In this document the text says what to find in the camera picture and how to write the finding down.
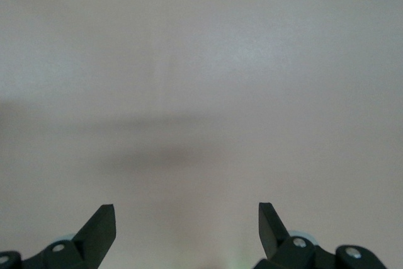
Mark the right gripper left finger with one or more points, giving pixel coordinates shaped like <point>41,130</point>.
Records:
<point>91,243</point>

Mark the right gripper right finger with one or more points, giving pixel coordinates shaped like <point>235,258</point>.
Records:
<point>277,247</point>

